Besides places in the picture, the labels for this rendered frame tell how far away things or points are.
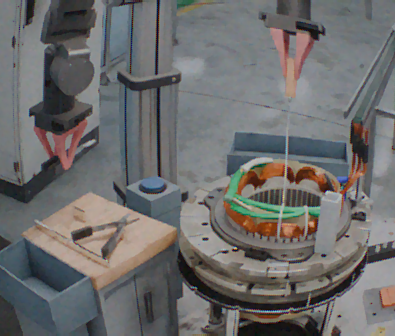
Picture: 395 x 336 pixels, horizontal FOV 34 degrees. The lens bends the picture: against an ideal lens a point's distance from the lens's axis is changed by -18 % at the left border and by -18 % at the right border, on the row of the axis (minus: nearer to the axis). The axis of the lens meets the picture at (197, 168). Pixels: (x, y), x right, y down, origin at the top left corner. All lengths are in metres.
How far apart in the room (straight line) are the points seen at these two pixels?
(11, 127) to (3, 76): 0.28
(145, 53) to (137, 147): 0.20
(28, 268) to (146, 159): 0.48
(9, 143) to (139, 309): 2.30
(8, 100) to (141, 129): 1.88
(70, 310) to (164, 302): 0.26
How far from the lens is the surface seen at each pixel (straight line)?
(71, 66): 0.96
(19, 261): 1.16
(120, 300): 1.13
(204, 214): 1.15
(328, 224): 1.02
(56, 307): 1.01
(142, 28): 1.43
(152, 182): 1.35
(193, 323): 1.37
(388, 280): 1.55
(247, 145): 1.50
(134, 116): 1.49
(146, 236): 1.15
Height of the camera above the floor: 1.66
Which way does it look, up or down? 26 degrees down
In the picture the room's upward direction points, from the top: straight up
